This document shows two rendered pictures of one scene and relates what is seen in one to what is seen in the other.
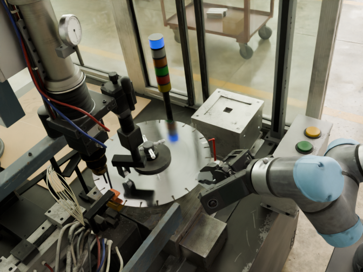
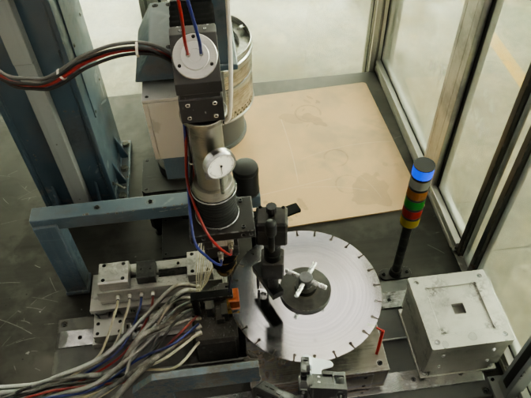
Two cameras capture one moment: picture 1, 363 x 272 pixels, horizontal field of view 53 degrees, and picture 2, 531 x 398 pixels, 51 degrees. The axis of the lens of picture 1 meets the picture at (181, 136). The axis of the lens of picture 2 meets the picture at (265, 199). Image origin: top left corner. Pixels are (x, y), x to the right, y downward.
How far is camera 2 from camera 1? 0.50 m
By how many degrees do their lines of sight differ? 32
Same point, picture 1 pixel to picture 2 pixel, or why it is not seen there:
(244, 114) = (468, 333)
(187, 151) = (343, 317)
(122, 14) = (452, 89)
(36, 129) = (284, 142)
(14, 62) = (175, 149)
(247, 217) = not seen: outside the picture
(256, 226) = not seen: outside the picture
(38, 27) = (194, 144)
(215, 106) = (451, 289)
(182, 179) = (303, 342)
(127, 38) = (442, 118)
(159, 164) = (300, 305)
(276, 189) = not seen: outside the picture
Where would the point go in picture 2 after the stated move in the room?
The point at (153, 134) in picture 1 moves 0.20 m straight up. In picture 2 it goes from (337, 265) to (345, 208)
